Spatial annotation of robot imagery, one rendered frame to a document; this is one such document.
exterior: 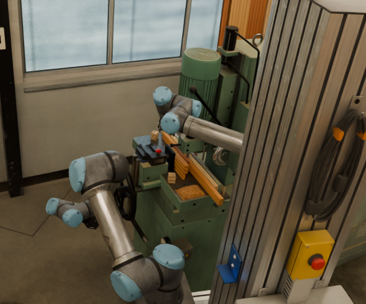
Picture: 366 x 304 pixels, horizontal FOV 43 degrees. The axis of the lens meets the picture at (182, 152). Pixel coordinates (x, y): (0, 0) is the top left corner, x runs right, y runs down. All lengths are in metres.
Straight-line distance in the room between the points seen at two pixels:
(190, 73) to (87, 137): 1.71
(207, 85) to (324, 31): 1.21
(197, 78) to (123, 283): 0.95
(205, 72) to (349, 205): 1.02
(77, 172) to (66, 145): 1.94
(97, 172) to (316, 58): 0.96
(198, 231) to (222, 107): 0.65
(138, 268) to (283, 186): 0.70
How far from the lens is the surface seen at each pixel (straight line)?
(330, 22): 0.98
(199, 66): 2.08
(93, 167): 1.71
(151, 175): 2.31
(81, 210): 2.08
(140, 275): 1.65
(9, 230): 3.39
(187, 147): 2.31
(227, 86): 2.21
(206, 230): 2.46
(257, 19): 3.84
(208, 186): 2.24
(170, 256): 1.70
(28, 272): 3.10
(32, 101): 3.37
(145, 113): 3.76
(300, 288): 1.37
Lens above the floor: 2.25
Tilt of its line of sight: 32 degrees down
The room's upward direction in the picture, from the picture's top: 8 degrees clockwise
